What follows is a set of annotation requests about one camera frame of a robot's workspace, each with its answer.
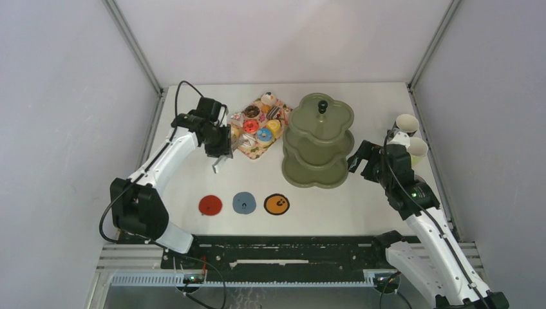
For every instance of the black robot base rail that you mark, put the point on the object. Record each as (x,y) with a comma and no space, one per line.
(280,259)

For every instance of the chocolate striped cake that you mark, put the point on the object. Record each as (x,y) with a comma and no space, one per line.
(273,113)

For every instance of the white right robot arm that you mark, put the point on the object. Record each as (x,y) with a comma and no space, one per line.
(449,280)

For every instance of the silver serving tongs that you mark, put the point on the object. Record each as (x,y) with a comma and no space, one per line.
(218,164)

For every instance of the yellow pudding cake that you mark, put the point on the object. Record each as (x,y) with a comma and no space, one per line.
(274,126)

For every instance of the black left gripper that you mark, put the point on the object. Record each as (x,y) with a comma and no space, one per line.
(225,147)

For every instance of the red donut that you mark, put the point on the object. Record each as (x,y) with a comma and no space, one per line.
(251,126)

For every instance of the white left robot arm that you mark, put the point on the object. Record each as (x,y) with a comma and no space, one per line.
(136,201)

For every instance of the light green mug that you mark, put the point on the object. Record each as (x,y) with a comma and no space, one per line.
(417,149)

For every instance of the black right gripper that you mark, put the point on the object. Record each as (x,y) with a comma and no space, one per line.
(367,152)

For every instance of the green three-tier dessert stand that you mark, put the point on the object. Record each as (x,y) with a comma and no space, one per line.
(317,142)

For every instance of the black mug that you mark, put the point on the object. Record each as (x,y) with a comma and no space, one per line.
(407,123)

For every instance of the blue frosted donut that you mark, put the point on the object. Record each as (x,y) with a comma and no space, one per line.
(264,136)

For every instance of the chocolate donut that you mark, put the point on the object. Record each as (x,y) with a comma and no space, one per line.
(251,112)

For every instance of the blue-grey round coaster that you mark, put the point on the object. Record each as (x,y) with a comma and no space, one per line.
(244,203)

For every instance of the red round coaster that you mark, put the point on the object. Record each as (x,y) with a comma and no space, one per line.
(210,205)

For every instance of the orange smiley coaster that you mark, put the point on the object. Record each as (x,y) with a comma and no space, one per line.
(276,204)

